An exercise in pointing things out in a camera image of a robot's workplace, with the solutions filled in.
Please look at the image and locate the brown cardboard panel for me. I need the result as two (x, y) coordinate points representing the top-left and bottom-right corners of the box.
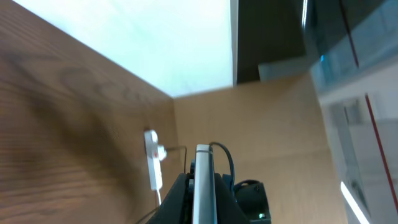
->
(174, 74), (347, 223)

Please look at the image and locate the black charging cable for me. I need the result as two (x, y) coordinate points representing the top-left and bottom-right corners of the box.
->
(135, 145), (188, 224)

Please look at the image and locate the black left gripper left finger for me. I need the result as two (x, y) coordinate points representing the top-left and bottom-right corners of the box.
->
(146, 173), (190, 224)

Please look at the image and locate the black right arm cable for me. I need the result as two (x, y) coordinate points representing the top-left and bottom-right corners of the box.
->
(208, 141), (236, 187)

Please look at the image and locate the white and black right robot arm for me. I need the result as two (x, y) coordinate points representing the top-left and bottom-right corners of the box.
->
(215, 174), (272, 224)

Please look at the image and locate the white power strip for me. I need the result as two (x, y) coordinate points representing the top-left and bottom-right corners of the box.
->
(144, 129), (163, 191)

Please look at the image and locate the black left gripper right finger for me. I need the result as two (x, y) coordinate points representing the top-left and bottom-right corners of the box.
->
(215, 173), (249, 224)

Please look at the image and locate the white USB charger plug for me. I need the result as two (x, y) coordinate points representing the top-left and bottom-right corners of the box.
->
(154, 145), (167, 161)

